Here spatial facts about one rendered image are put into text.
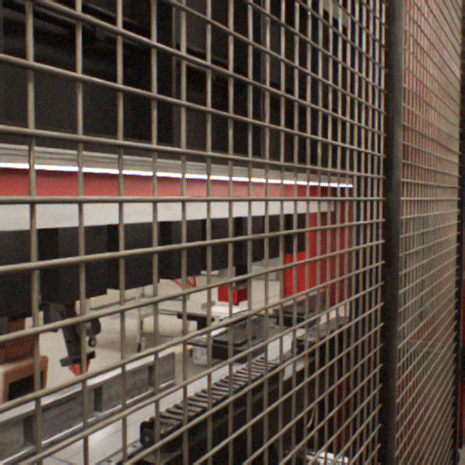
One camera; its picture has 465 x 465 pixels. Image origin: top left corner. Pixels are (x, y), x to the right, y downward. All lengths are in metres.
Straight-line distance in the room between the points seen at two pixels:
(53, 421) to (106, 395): 0.17
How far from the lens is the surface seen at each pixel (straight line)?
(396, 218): 0.69
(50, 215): 1.18
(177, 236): 1.52
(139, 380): 1.48
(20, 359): 2.20
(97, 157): 0.99
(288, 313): 1.79
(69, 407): 1.31
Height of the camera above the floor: 1.40
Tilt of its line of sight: 4 degrees down
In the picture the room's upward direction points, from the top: straight up
